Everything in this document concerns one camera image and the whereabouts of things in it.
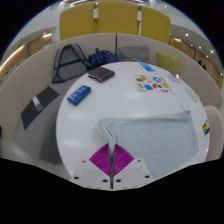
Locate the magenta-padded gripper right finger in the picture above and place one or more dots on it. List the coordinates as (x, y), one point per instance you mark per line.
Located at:
(125, 166)

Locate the light blue towel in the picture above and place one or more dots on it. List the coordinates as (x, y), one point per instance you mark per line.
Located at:
(156, 140)

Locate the curved beige booth sofa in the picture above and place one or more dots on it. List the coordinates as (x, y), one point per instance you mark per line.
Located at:
(20, 86)

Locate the small blue-white box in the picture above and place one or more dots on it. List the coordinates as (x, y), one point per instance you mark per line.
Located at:
(174, 76)

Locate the white armchair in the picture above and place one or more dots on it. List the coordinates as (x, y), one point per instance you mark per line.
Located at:
(216, 130)

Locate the black wallet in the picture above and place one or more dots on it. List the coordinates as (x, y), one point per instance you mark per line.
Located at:
(101, 74)

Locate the blue rectangular box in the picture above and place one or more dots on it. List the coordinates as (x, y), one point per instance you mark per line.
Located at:
(79, 95)

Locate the dark grey laptop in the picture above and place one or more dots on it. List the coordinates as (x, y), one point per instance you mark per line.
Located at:
(38, 105)

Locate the navy patterned bag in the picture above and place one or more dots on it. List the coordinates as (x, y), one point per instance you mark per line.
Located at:
(103, 57)

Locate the grey cushion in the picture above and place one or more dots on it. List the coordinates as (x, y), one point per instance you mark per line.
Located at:
(134, 54)

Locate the white flat box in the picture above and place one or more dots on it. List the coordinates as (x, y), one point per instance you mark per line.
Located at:
(192, 94)

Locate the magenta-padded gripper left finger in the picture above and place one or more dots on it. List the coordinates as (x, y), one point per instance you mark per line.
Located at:
(100, 166)

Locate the grey mesh backpack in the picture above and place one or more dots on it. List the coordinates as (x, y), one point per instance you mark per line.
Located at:
(68, 63)

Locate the colourful sticker sheet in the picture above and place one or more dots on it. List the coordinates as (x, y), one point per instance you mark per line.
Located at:
(152, 83)

